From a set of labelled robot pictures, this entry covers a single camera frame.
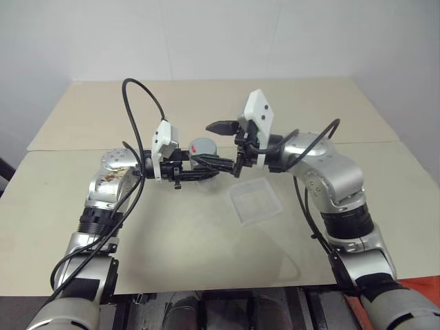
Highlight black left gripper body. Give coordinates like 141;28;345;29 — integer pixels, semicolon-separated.
159;157;189;191

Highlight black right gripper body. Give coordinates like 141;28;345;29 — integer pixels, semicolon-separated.
234;120;262;179

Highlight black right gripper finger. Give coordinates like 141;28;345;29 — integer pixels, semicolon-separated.
205;120;239;137
190;153;239;175

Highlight clear plastic box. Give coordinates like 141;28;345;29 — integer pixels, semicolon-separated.
228;177;284;227

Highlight grey round tape roll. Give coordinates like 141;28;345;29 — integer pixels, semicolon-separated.
188;137;220;156

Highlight orange red surface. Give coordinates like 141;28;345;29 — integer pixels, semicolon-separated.
342;276;440;330

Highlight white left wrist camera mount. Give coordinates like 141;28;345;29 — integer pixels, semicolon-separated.
151;118;180;182

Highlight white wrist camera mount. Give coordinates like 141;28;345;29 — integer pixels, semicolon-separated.
239;89;275;168
151;118;180;182

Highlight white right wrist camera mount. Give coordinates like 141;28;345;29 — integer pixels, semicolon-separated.
239;89;275;168

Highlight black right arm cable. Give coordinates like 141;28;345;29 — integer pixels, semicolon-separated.
245;118;362;296

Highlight black metal frame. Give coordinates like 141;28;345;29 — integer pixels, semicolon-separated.
99;291;166;330

